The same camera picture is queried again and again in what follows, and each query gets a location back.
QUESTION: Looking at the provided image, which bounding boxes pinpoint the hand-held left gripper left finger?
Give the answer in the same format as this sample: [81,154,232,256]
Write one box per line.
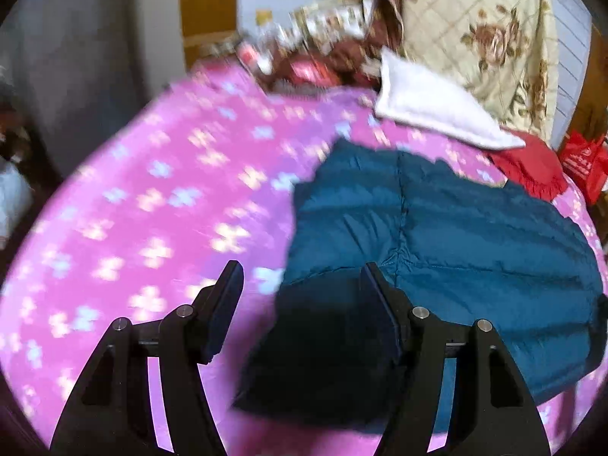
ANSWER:
[50,260,245,456]

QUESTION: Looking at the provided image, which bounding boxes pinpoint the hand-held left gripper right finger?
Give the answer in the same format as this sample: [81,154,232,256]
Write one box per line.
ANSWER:
[359,262,552,456]

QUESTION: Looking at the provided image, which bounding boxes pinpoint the teal down jacket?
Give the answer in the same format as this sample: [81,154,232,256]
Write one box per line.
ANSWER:
[232,138,608,438]

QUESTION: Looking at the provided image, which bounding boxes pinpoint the pink floral bed sheet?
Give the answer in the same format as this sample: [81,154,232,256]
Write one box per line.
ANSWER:
[0,59,608,456]

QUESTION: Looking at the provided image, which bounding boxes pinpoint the red cloth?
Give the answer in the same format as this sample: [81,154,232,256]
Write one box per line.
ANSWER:
[488,132,568,201]

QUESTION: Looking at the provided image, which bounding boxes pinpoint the white pillow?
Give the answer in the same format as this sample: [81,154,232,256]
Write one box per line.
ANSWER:
[374,47,527,149]

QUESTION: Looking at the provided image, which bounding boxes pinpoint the white plastic bag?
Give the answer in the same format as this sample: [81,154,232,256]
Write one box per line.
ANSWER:
[0,161,34,238]

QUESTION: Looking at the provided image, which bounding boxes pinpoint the red printed packet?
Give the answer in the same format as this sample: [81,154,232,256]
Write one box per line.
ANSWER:
[290,59,336,86]

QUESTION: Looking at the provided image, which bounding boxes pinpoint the red shopping bag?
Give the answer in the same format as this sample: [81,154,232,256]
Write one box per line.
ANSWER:
[558,129,608,207]

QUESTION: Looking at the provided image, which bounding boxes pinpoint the brown floral quilt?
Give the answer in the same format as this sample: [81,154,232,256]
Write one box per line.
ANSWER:
[266,0,419,91]

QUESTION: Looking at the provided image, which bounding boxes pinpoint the clear plastic bottle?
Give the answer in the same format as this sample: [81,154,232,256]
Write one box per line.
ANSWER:
[254,8,283,74]

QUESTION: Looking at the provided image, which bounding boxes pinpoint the grey refrigerator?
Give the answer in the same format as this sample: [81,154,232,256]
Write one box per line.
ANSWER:
[9,0,186,172]

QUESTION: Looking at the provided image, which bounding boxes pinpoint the cream rose print quilt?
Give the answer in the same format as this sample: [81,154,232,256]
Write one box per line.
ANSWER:
[339,0,561,141]

